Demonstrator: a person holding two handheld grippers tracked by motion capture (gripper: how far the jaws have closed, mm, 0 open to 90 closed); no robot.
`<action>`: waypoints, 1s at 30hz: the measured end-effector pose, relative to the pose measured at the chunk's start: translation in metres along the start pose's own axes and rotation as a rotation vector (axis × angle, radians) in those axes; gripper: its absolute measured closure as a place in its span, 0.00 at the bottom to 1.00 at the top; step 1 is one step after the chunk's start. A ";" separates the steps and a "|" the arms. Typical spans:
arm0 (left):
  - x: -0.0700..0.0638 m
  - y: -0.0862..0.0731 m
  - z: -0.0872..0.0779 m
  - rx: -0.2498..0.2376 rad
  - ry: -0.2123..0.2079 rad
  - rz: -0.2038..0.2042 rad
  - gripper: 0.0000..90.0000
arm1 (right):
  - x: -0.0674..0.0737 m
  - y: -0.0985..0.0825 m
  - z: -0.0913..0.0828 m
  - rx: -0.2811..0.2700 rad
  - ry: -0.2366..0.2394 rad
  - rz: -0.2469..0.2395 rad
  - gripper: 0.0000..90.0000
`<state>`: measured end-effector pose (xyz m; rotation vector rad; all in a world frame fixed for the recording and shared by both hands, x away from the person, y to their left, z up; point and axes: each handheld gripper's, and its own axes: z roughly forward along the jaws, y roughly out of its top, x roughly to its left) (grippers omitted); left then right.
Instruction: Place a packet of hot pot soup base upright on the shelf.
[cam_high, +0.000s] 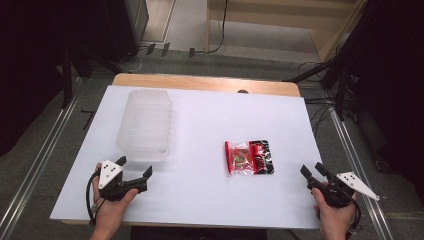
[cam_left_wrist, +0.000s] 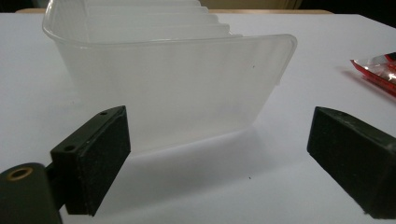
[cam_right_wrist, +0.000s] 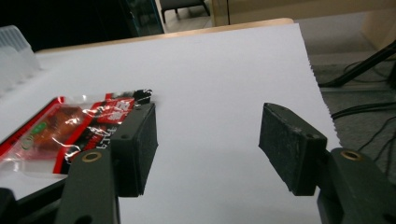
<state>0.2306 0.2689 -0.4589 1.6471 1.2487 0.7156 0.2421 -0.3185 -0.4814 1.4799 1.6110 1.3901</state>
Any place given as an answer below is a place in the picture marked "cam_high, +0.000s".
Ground white floor cable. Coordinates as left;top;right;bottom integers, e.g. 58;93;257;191
114;46;149;74

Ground black floor cables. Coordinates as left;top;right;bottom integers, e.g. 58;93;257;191
296;61;338;134

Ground person's left hand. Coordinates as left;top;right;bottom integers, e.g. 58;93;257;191
91;162;140;233

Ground dark curtain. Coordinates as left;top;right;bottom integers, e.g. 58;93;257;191
336;0;424;204
0;0;141;158

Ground white table cover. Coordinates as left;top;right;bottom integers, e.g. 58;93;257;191
49;85;324;230

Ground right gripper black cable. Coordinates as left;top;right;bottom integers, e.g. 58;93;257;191
346;196;363;236

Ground metal floor rail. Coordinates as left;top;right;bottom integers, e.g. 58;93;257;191
0;87;84;240
329;106;394;240

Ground person's dark clothing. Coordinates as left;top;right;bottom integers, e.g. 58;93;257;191
130;226;268;240

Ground red and black snack packet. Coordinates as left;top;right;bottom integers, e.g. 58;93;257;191
224;139;276;176

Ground translucent plastic container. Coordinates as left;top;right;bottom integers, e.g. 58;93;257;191
115;88;174;163

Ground black metal stand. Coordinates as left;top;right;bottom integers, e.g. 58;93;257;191
49;46;98;109
283;49;354;122

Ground light wooden frame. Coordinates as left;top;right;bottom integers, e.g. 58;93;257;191
204;0;368;63

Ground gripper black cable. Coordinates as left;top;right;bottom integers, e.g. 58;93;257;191
85;169;102;227
346;196;363;236

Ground person's right hand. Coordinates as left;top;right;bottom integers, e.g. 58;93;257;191
311;181;358;234

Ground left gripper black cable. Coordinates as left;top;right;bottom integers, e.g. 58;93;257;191
85;169;102;227

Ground black hanging cable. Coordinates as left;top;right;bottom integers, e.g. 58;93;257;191
208;0;230;54

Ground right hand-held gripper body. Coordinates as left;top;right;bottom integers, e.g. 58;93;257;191
308;171;381;210

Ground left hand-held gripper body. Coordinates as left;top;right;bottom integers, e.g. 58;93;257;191
98;160;149;203

